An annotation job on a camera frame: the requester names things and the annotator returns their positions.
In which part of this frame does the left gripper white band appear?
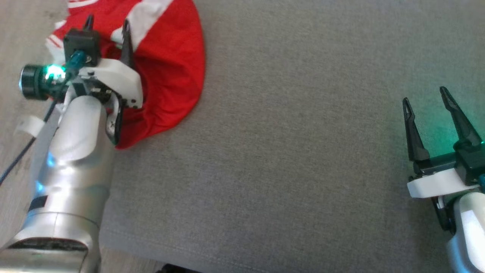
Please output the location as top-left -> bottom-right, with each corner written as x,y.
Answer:
63,14 -> 144,114

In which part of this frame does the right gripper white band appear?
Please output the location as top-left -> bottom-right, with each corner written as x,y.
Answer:
402,86 -> 485,198

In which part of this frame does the red jersey with white trim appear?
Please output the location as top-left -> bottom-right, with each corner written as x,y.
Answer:
45,0 -> 206,149

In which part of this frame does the grey sofa seat cushion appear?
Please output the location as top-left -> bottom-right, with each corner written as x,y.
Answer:
99,0 -> 485,273

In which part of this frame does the left arm cable teal plug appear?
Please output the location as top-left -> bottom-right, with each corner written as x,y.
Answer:
0,51 -> 88,186

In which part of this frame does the black cylindrical camera green light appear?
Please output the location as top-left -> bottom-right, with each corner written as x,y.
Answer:
20,64 -> 69,101

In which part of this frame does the white cable tag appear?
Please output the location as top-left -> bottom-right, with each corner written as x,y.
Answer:
14,116 -> 44,139

